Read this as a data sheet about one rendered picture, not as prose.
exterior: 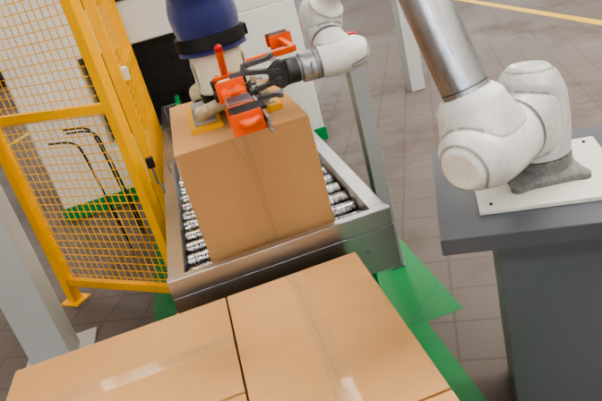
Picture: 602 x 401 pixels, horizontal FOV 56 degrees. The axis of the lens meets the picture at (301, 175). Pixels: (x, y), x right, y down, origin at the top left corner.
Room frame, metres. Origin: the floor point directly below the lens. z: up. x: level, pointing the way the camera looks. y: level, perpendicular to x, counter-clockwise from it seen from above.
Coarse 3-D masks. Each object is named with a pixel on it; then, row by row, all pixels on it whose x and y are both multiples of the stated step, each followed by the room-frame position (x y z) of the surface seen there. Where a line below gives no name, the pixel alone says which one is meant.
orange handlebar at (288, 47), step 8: (280, 40) 2.09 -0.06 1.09; (280, 48) 1.92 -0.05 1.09; (288, 48) 1.92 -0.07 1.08; (296, 48) 1.94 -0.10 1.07; (256, 56) 1.91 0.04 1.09; (232, 88) 1.51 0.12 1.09; (240, 88) 1.50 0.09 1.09; (224, 96) 1.47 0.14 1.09; (248, 120) 1.21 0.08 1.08; (256, 120) 1.21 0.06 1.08; (248, 128) 1.21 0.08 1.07
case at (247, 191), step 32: (288, 96) 1.83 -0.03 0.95; (224, 128) 1.66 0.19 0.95; (288, 128) 1.57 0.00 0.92; (192, 160) 1.53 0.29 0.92; (224, 160) 1.54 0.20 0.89; (256, 160) 1.55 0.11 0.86; (288, 160) 1.56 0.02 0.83; (192, 192) 1.52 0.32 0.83; (224, 192) 1.54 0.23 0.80; (256, 192) 1.55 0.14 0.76; (288, 192) 1.56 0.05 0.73; (320, 192) 1.57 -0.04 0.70; (224, 224) 1.53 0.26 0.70; (256, 224) 1.54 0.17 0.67; (288, 224) 1.56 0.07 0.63; (320, 224) 1.57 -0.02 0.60; (224, 256) 1.53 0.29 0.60
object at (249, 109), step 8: (240, 104) 1.30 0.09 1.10; (248, 104) 1.28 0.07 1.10; (256, 104) 1.26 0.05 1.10; (232, 112) 1.25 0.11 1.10; (240, 112) 1.23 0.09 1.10; (248, 112) 1.22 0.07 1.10; (256, 112) 1.22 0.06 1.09; (232, 120) 1.21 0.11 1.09; (240, 120) 1.22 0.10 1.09; (264, 120) 1.23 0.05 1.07; (232, 128) 1.22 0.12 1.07; (240, 128) 1.22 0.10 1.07; (256, 128) 1.22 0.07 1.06; (264, 128) 1.22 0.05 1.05
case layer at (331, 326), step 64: (192, 320) 1.32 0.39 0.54; (256, 320) 1.24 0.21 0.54; (320, 320) 1.17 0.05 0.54; (384, 320) 1.11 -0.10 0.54; (64, 384) 1.19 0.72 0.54; (128, 384) 1.13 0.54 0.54; (192, 384) 1.07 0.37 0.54; (256, 384) 1.01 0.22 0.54; (320, 384) 0.96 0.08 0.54; (384, 384) 0.91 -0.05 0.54
